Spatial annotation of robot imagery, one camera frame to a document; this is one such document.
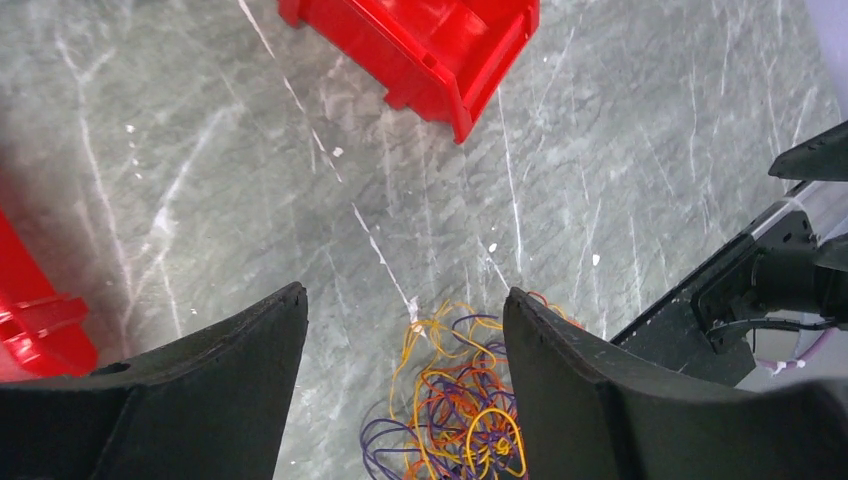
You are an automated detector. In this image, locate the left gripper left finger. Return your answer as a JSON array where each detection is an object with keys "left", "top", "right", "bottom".
[{"left": 1, "top": 282, "right": 308, "bottom": 479}]

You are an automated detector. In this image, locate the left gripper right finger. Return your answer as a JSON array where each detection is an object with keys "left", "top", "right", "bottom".
[{"left": 502, "top": 288, "right": 847, "bottom": 479}]

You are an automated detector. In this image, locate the coloured wire bundle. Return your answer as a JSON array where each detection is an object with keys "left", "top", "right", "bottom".
[{"left": 358, "top": 291, "right": 584, "bottom": 480}]

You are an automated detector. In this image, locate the left red plastic bin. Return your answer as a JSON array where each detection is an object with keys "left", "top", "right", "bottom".
[{"left": 1, "top": 217, "right": 98, "bottom": 383}]

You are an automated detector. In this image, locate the red plastic bin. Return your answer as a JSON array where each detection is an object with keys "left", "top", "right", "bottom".
[
  {"left": 278, "top": 0, "right": 541, "bottom": 144},
  {"left": 1, "top": 217, "right": 98, "bottom": 383}
]

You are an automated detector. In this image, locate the right red plastic bin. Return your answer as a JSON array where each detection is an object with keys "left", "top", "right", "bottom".
[{"left": 278, "top": 0, "right": 541, "bottom": 144}]

